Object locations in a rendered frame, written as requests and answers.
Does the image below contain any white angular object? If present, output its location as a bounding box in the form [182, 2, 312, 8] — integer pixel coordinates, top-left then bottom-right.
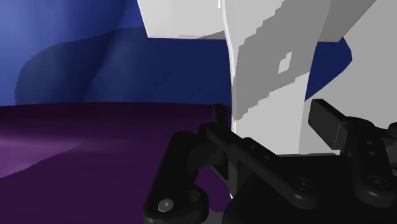
[136, 0, 397, 156]

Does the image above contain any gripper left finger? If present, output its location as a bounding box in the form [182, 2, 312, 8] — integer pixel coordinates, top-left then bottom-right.
[143, 103, 322, 224]

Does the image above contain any blue and purple sofa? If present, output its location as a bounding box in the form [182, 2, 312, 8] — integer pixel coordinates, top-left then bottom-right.
[0, 0, 353, 224]

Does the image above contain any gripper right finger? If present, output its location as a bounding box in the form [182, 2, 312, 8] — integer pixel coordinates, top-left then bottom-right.
[308, 98, 397, 209]

